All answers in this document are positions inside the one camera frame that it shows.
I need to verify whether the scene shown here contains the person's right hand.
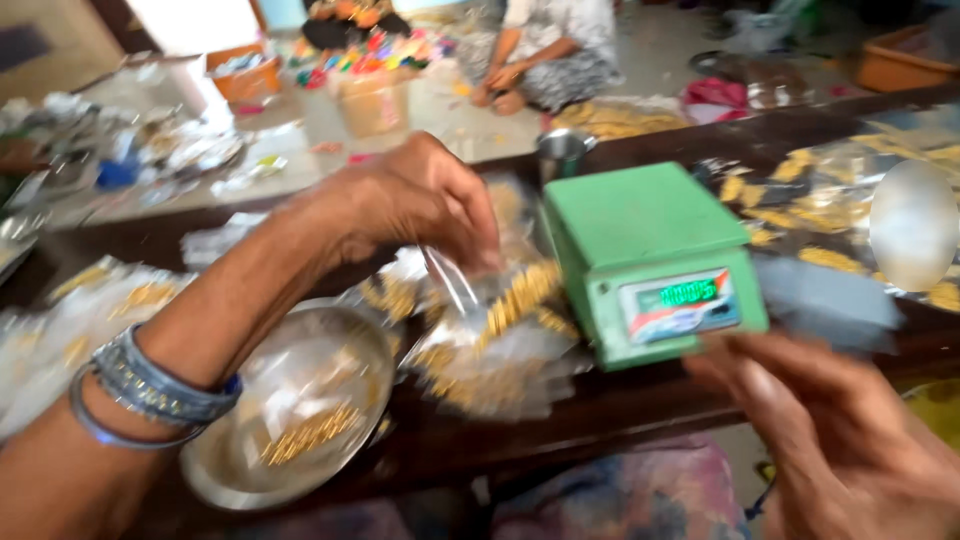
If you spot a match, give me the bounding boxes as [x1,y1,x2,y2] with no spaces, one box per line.
[682,331,960,540]

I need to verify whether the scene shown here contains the person's left hand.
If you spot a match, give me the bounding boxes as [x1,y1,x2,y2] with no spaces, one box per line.
[306,132,505,274]

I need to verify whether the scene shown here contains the clear packet of gold chain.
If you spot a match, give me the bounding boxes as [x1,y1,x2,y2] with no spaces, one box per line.
[416,243,571,354]

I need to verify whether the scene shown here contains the grey flat pouch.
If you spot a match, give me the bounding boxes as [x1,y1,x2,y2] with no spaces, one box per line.
[753,255,906,355]

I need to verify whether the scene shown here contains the small steel cup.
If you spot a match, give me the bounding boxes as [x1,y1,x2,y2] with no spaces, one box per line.
[535,129,598,186]

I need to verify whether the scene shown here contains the green digital weighing scale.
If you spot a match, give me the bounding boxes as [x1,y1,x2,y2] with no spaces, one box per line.
[541,161,771,373]

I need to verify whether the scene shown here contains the cardboard box of colourful items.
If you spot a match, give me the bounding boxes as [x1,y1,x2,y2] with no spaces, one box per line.
[294,30,456,139]

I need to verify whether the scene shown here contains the person's patterned clothing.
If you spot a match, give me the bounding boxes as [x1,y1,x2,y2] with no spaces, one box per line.
[225,435,755,540]

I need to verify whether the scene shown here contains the round steel plate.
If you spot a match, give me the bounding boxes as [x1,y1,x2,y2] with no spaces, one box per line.
[178,298,399,513]

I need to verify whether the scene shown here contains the pink cloth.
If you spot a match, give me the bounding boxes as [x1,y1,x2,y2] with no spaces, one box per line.
[681,76,751,125]

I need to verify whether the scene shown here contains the orange plastic basket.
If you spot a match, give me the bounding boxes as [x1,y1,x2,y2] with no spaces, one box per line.
[205,43,283,105]

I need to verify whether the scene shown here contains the brown plastic tub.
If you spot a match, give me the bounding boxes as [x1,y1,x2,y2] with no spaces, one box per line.
[855,24,960,94]

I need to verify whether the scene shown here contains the cluttered heap of plastic wrappers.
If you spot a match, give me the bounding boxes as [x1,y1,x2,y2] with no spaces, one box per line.
[0,54,290,226]

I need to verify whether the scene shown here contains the stack of silver-blue bangles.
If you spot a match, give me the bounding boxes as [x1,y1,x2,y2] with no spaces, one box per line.
[69,324,244,451]

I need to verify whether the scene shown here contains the heap of clear gold packets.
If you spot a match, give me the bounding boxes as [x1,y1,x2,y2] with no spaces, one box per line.
[0,255,198,444]

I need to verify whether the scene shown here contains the pile of clear gold-chain packets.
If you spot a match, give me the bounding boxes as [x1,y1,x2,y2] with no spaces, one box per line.
[352,176,594,423]

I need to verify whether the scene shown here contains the gold chains on floor sheet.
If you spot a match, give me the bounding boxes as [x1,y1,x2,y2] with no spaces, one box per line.
[551,96,691,142]

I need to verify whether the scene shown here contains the spread of gold-chain packets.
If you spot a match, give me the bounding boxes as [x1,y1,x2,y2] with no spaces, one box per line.
[693,105,960,315]

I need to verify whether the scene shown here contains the loose gold chain pieces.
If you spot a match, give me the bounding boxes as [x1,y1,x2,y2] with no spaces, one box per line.
[258,403,363,468]

